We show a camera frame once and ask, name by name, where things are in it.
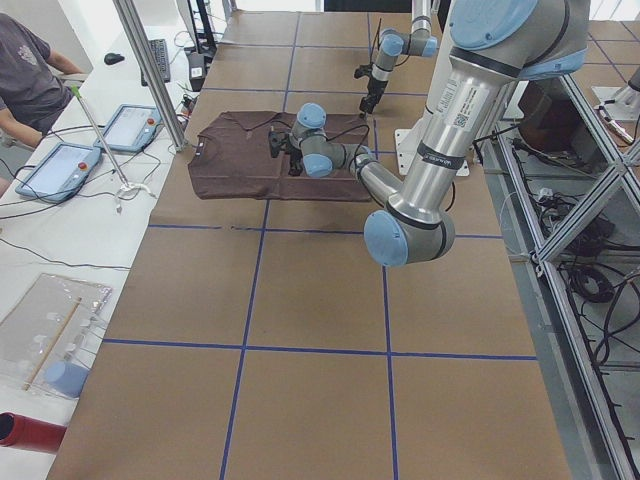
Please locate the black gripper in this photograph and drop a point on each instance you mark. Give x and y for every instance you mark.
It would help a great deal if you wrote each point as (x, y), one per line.
(295, 161)
(372, 91)

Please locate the dark brown t-shirt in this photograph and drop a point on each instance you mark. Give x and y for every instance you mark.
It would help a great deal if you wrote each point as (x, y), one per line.
(234, 159)

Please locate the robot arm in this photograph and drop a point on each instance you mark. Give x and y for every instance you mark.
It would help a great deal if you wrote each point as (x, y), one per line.
(493, 44)
(395, 48)

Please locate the blue tape line right lengthwise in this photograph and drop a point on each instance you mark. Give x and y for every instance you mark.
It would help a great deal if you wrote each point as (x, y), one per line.
(260, 275)

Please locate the blue tape line lengthwise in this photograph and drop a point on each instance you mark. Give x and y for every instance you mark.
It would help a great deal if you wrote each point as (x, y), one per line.
(384, 280)
(260, 275)

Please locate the blue tape line left lengthwise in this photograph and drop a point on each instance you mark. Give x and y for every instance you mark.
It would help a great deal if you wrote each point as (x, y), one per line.
(384, 280)

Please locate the teach pendant far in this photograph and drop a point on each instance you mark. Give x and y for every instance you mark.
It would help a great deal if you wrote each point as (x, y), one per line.
(132, 128)

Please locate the teach pendant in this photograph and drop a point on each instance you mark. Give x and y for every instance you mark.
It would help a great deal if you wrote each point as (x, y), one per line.
(60, 174)
(132, 128)

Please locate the brown paper table cover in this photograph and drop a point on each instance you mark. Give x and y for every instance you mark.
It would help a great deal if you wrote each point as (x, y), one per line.
(162, 413)

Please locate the black keyboard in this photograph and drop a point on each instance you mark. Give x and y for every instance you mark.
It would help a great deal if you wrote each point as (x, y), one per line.
(160, 55)

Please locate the black computer mouse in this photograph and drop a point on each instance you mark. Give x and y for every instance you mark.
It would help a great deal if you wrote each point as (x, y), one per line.
(112, 58)

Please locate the blue tape line near crosswise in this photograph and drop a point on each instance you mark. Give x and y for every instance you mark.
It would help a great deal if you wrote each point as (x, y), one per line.
(325, 351)

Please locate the teach pendant near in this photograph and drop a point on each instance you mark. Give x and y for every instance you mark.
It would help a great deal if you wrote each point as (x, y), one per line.
(60, 174)

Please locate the seated person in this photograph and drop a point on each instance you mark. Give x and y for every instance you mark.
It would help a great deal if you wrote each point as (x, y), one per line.
(32, 97)

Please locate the clear plastic bag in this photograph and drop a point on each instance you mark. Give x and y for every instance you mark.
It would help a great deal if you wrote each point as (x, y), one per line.
(27, 329)

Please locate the blue plastic cup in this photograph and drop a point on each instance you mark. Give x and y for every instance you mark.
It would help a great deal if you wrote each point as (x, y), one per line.
(67, 378)

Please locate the wooden stick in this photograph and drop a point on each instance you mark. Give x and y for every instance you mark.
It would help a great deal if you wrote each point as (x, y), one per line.
(54, 340)

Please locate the red cylinder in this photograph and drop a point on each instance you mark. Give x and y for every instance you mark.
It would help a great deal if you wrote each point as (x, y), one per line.
(26, 433)

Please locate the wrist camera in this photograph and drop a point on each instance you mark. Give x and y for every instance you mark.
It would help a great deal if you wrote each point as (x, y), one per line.
(364, 70)
(278, 143)

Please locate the aluminium frame post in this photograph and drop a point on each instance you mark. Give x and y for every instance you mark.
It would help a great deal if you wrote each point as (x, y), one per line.
(139, 43)

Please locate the aluminium frame rack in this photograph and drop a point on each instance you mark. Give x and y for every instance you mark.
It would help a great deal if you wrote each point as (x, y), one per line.
(563, 160)

